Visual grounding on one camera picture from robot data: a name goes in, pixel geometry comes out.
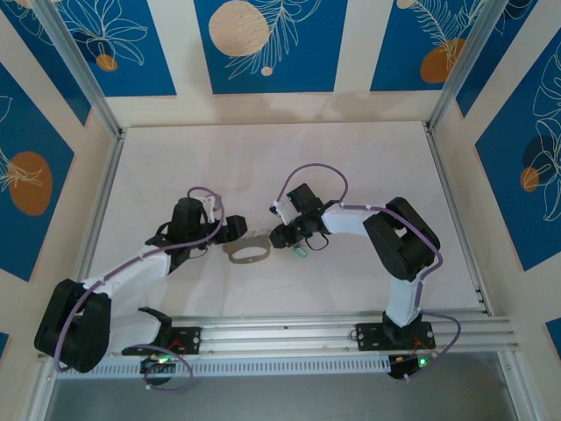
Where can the aluminium side rail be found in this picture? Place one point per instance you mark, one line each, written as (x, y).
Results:
(454, 210)
(106, 188)

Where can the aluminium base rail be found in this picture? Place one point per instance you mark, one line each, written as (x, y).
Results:
(285, 335)

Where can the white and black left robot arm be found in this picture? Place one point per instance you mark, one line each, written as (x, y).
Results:
(131, 272)

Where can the aluminium corner post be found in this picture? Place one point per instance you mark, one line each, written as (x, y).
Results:
(80, 66)
(464, 66)

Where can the black electronics box green light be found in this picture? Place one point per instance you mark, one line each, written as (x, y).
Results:
(401, 368)
(153, 366)

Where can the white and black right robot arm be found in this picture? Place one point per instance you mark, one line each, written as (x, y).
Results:
(346, 221)

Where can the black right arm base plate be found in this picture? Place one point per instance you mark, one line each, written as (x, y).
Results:
(368, 335)

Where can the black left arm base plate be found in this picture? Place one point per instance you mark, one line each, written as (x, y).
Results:
(193, 340)

